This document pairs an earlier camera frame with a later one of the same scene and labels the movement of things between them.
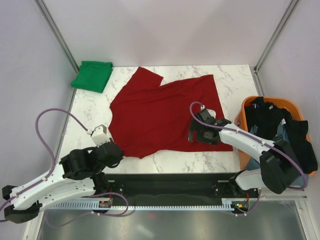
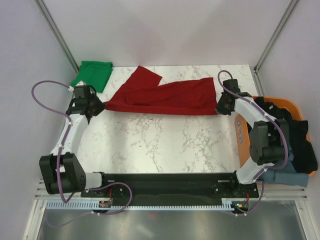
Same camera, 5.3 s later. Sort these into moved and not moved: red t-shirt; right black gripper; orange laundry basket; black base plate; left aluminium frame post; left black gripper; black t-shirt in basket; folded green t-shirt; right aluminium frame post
Moved: right black gripper; left black gripper; red t-shirt
Not moved: orange laundry basket; folded green t-shirt; black t-shirt in basket; left aluminium frame post; black base plate; right aluminium frame post
